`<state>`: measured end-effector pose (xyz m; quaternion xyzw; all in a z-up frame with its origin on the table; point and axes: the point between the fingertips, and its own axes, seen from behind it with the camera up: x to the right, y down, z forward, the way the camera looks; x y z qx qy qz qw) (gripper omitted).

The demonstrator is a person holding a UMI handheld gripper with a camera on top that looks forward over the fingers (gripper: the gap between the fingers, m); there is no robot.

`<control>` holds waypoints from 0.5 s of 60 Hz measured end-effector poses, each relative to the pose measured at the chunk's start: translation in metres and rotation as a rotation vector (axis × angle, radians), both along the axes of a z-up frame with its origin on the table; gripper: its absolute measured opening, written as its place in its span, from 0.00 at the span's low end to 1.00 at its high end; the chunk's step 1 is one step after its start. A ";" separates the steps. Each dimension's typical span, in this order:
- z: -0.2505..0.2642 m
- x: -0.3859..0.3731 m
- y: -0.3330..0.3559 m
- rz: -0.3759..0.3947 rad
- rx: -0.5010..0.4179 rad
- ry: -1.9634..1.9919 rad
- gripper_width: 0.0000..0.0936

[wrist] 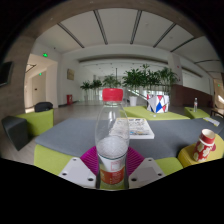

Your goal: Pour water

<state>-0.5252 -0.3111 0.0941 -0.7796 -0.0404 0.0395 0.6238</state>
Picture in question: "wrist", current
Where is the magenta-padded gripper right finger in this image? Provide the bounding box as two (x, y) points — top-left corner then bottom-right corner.
(125, 145), (166, 190)

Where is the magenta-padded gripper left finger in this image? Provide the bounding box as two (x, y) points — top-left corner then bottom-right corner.
(58, 145), (101, 190)

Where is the clear red-capped water bottle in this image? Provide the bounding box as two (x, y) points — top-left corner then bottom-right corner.
(94, 88), (131, 191)

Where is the grey-topped green sofa bench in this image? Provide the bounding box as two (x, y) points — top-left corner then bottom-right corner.
(33, 117), (221, 177)
(196, 116), (224, 141)

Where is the colourful printed magazine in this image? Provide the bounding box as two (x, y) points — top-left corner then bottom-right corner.
(109, 117), (156, 140)

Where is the lime green low bench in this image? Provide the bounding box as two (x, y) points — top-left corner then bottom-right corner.
(123, 105), (191, 122)

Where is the red white floral mug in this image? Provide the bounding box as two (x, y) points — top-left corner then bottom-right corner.
(192, 128), (217, 164)

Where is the lime green armchair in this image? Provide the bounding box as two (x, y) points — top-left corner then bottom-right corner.
(16, 109), (55, 137)

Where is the white red blue polyhedron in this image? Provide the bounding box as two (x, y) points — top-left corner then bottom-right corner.
(146, 93), (170, 114)

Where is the dark grey armchair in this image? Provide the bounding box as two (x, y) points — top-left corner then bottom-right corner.
(1, 115), (30, 152)

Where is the black bag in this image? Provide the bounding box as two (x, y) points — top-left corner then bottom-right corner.
(34, 101), (54, 113)

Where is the small lime green block seat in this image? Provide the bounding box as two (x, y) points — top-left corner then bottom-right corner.
(183, 106), (211, 120)

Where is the brown wooden counter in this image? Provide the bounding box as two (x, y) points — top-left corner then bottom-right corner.
(170, 83), (214, 108)

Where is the dark wooden bench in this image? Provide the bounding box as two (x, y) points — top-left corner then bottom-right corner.
(209, 109), (224, 120)

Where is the group of potted green plants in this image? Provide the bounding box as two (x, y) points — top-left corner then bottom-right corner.
(79, 63), (180, 107)

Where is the brown framed wall picture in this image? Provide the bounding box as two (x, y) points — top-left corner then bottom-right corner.
(66, 68), (75, 81)

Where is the black wall screen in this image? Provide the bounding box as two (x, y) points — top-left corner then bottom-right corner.
(0, 60), (15, 88)

